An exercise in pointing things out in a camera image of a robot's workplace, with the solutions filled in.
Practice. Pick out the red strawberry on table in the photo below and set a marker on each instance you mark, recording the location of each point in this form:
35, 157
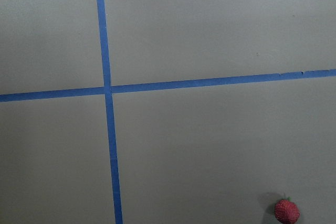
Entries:
286, 211

